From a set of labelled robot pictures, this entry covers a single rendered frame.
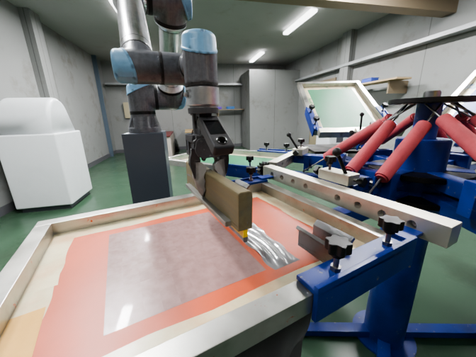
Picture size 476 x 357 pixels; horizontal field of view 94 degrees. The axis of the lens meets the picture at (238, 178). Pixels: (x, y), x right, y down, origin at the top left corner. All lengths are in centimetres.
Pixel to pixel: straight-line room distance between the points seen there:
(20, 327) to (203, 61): 56
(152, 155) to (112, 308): 77
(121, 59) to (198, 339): 55
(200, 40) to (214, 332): 51
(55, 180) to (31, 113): 91
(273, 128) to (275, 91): 126
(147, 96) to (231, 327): 100
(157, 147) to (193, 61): 66
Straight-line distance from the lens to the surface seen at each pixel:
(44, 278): 65
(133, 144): 114
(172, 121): 899
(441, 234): 65
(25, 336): 53
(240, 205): 39
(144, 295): 50
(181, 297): 47
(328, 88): 243
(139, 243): 66
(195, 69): 52
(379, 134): 111
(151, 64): 61
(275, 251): 55
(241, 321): 38
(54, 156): 393
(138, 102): 116
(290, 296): 41
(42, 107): 402
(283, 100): 853
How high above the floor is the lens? 127
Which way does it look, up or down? 16 degrees down
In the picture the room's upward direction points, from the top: 1 degrees counter-clockwise
